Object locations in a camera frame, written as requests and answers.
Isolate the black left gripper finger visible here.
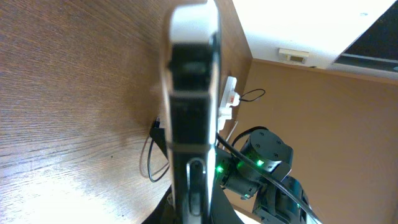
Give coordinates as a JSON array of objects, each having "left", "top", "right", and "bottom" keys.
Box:
[{"left": 149, "top": 183, "right": 246, "bottom": 224}]

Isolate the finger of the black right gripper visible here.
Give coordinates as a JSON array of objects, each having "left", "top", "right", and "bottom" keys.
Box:
[{"left": 149, "top": 119, "right": 168, "bottom": 158}]

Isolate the black usb charging cable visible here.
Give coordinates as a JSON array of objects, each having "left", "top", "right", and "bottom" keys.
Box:
[{"left": 147, "top": 88, "right": 267, "bottom": 184}]

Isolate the black smartphone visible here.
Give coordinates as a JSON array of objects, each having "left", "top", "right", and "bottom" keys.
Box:
[{"left": 160, "top": 1, "right": 221, "bottom": 223}]

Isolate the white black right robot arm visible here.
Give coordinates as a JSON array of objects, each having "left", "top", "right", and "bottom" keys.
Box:
[{"left": 210, "top": 126, "right": 320, "bottom": 223}]

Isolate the white usb charger adapter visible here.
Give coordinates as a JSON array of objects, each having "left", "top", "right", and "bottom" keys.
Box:
[{"left": 227, "top": 91, "right": 240, "bottom": 107}]

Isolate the white power strip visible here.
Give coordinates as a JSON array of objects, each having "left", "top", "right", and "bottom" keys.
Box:
[{"left": 218, "top": 76, "right": 239, "bottom": 132}]

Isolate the dark ceiling window panel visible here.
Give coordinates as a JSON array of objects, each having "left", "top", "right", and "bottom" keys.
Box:
[{"left": 335, "top": 2, "right": 397, "bottom": 73}]

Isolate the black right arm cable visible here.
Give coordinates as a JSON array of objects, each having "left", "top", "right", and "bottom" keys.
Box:
[{"left": 216, "top": 126, "right": 323, "bottom": 224}]

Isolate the white power strip cord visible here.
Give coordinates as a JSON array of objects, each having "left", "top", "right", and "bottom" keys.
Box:
[{"left": 224, "top": 120, "right": 239, "bottom": 147}]

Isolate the white wall control panel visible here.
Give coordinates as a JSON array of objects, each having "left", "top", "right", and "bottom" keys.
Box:
[{"left": 278, "top": 48, "right": 310, "bottom": 64}]

